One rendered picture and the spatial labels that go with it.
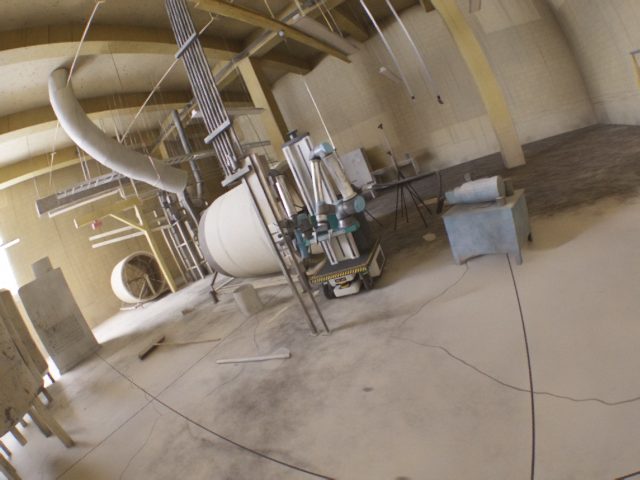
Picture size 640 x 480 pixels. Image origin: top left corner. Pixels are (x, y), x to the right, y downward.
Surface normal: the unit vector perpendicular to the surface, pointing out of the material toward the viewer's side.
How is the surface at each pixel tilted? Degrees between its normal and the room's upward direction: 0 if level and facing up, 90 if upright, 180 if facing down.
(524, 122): 90
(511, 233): 90
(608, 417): 0
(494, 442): 0
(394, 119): 90
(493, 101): 90
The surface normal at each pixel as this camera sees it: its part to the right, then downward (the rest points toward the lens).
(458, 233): -0.76, 0.43
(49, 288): 0.80, -0.22
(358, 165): -0.46, 0.36
